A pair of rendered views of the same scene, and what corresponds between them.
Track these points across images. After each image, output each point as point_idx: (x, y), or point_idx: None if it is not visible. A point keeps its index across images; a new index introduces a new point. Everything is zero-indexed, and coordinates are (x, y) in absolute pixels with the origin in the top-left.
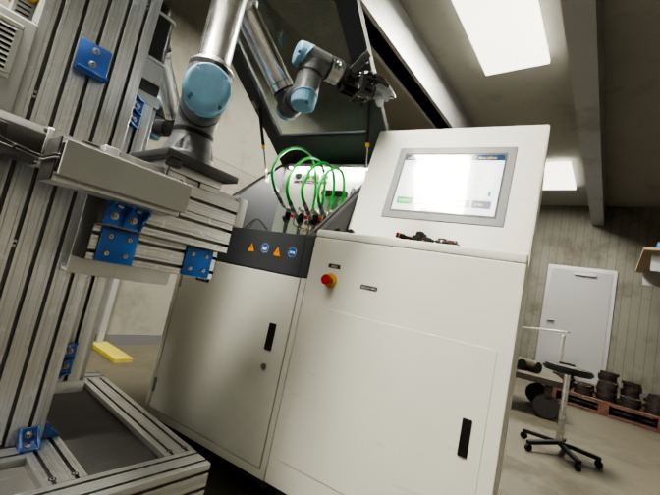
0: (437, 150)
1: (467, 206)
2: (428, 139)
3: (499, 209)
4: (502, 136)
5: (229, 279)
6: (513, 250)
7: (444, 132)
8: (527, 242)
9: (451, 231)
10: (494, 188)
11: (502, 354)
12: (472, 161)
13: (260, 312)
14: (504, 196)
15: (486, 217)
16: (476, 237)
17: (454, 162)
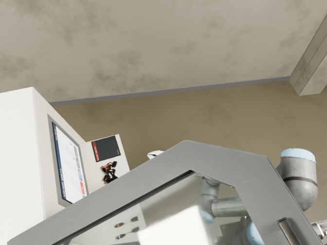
0: (56, 168)
1: (78, 159)
2: (49, 174)
3: (75, 143)
4: (41, 117)
5: None
6: (84, 145)
7: (42, 158)
8: (80, 137)
9: (86, 172)
10: (68, 140)
11: None
12: (59, 145)
13: None
14: (70, 137)
15: (79, 150)
16: (84, 159)
17: (61, 158)
